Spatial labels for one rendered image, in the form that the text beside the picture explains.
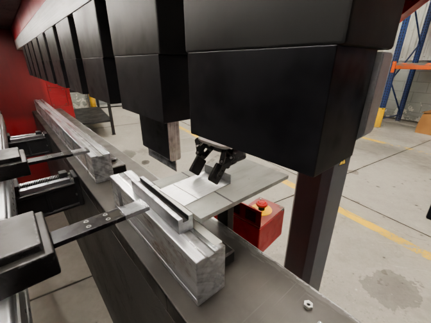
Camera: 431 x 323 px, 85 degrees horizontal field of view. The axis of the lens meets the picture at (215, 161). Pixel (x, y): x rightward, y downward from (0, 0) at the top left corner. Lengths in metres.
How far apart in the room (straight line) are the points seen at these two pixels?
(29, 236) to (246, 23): 0.36
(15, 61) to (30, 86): 0.19
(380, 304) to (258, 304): 1.38
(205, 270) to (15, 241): 0.26
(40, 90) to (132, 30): 2.20
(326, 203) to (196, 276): 0.79
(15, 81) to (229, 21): 2.37
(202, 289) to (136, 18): 0.40
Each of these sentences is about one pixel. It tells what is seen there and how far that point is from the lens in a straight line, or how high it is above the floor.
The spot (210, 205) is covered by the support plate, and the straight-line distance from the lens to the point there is 0.45.
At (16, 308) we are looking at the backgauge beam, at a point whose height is 0.97.
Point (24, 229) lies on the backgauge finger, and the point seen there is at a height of 1.03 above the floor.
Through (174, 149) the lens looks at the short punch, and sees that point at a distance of 0.38.
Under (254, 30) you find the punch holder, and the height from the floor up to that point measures 1.27.
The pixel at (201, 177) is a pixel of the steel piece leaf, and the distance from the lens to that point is 0.54.
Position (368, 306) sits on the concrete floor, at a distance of 1.75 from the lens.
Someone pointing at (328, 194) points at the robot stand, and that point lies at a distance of 1.08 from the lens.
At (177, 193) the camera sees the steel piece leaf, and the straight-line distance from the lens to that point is 0.49.
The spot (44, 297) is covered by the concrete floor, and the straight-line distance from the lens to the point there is 1.85.
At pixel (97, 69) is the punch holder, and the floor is 1.23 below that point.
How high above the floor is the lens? 1.25
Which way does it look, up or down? 23 degrees down
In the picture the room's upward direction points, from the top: straight up
